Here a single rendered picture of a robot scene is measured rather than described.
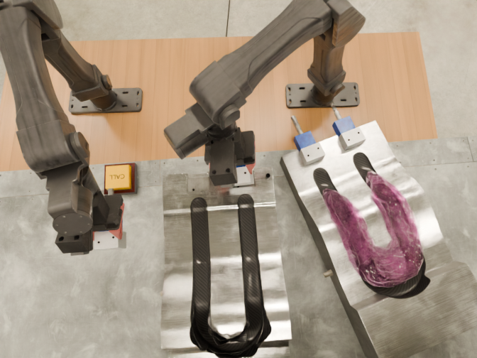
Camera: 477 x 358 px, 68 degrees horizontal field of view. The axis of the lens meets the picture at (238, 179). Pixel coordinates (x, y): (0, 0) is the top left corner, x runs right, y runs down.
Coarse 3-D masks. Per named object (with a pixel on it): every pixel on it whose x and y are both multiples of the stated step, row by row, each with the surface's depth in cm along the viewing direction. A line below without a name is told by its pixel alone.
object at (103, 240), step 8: (112, 192) 78; (96, 232) 74; (104, 232) 74; (96, 240) 74; (104, 240) 74; (112, 240) 74; (120, 240) 75; (96, 248) 73; (104, 248) 73; (112, 248) 74; (120, 248) 76
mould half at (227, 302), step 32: (192, 192) 83; (224, 192) 83; (256, 192) 83; (224, 224) 81; (256, 224) 81; (192, 256) 80; (224, 256) 80; (224, 288) 75; (160, 320) 72; (224, 320) 72; (288, 320) 71; (192, 352) 77; (288, 352) 77
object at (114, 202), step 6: (96, 192) 64; (108, 198) 70; (114, 198) 69; (120, 198) 69; (108, 204) 69; (114, 204) 69; (120, 204) 69; (114, 210) 67; (108, 216) 67; (114, 216) 67; (108, 222) 66; (114, 222) 66
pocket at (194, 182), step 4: (188, 176) 86; (192, 176) 86; (196, 176) 86; (200, 176) 86; (204, 176) 86; (208, 176) 86; (188, 180) 87; (192, 180) 87; (196, 180) 87; (200, 180) 87; (204, 180) 87; (208, 180) 87; (188, 184) 86; (192, 184) 86; (196, 184) 86; (200, 184) 86; (204, 184) 86; (208, 184) 86; (188, 188) 86; (192, 188) 86; (196, 188) 86; (200, 188) 86; (204, 188) 86; (208, 188) 86
